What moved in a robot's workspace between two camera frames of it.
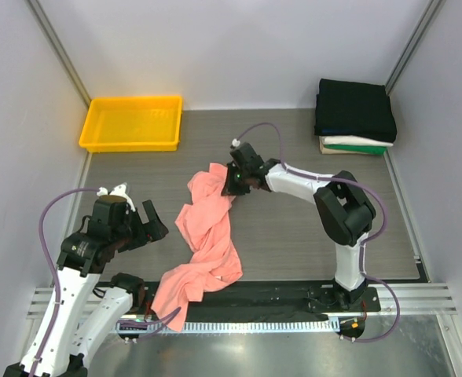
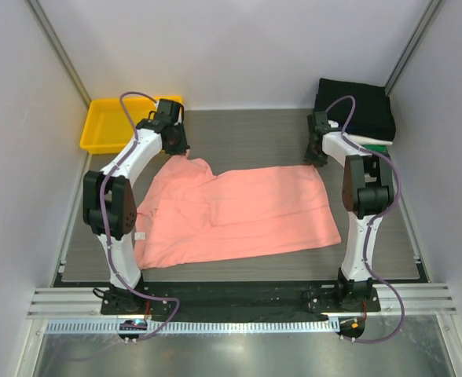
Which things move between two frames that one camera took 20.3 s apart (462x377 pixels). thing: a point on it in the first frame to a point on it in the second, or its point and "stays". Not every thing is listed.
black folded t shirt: (354, 109) stays
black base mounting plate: (254, 299) stays
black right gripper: (235, 182) to (313, 149)
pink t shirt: (214, 265) to (187, 214)
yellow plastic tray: (115, 124) stays
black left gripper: (140, 229) to (180, 142)
